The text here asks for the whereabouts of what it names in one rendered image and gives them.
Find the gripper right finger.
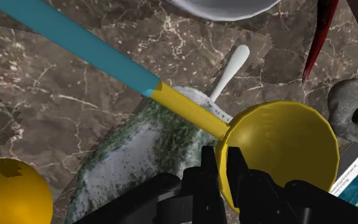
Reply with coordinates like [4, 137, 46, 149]
[226, 146, 358, 224]

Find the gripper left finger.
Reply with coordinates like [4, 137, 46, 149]
[76, 145, 228, 224]

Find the yellow ladle with teal handle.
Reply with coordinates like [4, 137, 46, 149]
[0, 0, 341, 215]

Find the green and white speckled plate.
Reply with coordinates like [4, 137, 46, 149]
[64, 85, 234, 224]

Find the white spoon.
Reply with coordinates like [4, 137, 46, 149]
[209, 44, 251, 103]

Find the grey stone with hole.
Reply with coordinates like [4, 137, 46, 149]
[327, 78, 358, 143]

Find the white bowl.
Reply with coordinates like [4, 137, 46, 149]
[166, 0, 281, 22]

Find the dark red pointed object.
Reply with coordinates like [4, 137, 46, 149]
[301, 0, 340, 83]

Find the orange round fruit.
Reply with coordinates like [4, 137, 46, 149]
[0, 158, 54, 224]

